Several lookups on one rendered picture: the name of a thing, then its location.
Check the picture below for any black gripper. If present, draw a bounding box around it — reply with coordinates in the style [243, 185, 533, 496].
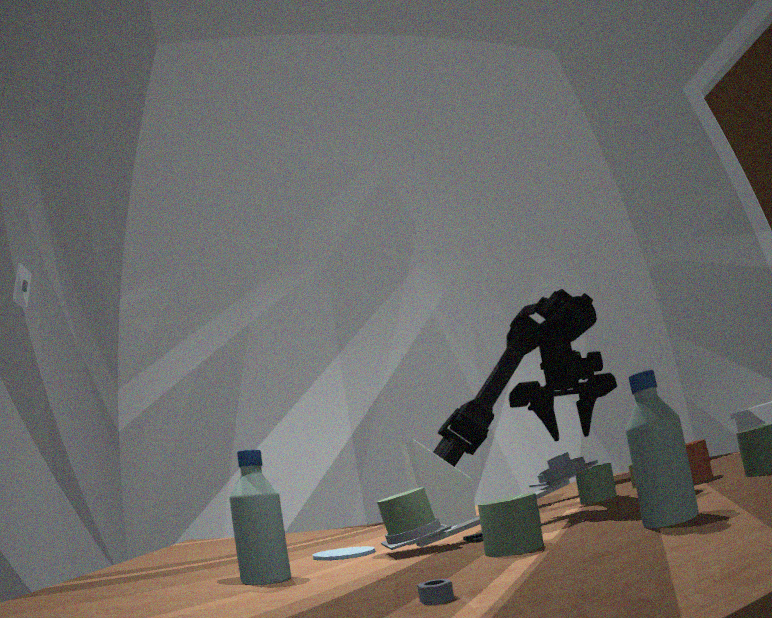
[509, 346, 617, 441]

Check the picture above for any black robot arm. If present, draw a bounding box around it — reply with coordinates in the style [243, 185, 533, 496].
[433, 289, 603, 467]

